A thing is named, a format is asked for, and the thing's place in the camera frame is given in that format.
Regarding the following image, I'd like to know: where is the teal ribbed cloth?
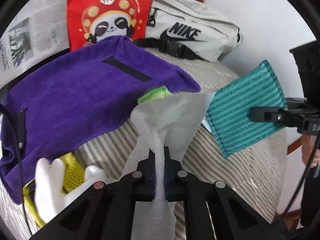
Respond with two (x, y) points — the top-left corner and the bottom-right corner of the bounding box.
(205, 60), (287, 158)

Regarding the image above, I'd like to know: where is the white tissue sheet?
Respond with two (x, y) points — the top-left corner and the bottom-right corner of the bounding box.
(122, 93), (214, 239)

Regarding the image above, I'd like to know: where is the person's hand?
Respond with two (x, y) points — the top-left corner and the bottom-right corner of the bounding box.
(301, 134), (319, 168)

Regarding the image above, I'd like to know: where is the green tissue pack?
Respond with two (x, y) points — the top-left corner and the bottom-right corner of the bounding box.
(137, 86), (172, 105)

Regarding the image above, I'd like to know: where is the yellow and white glove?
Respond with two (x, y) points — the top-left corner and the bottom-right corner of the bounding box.
(23, 153), (114, 228)

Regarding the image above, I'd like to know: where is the white Nike waist bag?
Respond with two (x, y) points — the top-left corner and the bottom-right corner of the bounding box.
(135, 0), (242, 62)

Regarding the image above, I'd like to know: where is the red panda paper bag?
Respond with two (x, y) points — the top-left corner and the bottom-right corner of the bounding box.
(67, 0), (152, 50)

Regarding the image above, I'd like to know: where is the folded newspaper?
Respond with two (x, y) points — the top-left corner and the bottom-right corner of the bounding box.
(1, 0), (69, 87)

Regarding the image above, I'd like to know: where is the purple towel with black straps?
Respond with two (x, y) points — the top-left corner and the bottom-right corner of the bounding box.
(1, 36), (200, 204)

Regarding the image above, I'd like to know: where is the black cable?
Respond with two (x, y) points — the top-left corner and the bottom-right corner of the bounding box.
(0, 103), (32, 233)

